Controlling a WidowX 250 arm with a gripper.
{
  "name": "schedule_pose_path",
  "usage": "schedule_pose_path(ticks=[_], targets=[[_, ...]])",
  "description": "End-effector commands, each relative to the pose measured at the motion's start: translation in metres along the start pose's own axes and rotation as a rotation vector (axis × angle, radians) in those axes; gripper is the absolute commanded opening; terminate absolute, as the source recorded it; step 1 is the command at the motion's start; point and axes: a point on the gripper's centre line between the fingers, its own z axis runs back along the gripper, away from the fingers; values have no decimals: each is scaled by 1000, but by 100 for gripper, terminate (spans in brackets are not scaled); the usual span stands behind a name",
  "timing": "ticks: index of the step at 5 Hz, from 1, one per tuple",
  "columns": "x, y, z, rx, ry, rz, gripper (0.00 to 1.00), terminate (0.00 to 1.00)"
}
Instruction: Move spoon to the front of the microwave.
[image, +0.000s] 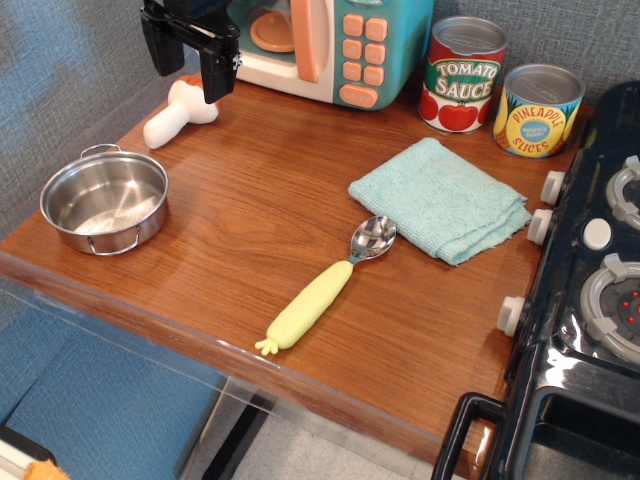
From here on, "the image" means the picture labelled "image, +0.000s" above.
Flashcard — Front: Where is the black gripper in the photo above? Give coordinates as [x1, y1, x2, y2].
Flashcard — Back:
[140, 1, 241, 104]

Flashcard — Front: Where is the spoon with yellow handle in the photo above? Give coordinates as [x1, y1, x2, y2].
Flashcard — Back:
[255, 216, 397, 356]

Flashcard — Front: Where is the orange plate inside microwave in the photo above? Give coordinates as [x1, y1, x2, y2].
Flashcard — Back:
[250, 10, 294, 53]

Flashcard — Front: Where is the teal toy microwave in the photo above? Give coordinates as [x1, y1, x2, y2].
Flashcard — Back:
[228, 1, 433, 111]

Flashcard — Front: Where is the white plush mushroom toy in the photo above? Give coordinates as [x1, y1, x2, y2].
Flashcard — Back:
[143, 75, 219, 150]

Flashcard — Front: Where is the small steel pot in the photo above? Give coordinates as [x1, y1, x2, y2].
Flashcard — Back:
[40, 144, 170, 256]

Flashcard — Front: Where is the tomato sauce can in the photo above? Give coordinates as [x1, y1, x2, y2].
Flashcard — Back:
[419, 16, 508, 133]

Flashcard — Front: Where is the light blue folded cloth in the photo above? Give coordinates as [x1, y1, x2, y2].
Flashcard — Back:
[348, 138, 531, 266]

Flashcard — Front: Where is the pineapple slices can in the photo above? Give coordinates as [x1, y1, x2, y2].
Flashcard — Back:
[493, 64, 585, 159]

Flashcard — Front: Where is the white upper stove knob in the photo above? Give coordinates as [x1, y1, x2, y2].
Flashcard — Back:
[540, 171, 565, 206]

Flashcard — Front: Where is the white stove knob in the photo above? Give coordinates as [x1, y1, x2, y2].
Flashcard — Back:
[540, 171, 565, 206]
[527, 209, 553, 246]
[497, 296, 525, 337]

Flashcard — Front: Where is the white middle stove knob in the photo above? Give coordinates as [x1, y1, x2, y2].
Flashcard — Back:
[527, 209, 553, 246]

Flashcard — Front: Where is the white lower stove knob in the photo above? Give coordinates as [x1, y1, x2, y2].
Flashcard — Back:
[497, 296, 525, 337]

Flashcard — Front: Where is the orange object bottom left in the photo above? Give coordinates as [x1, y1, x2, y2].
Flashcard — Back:
[23, 460, 70, 480]

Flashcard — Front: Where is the black toy stove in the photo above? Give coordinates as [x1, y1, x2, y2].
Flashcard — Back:
[432, 81, 639, 479]

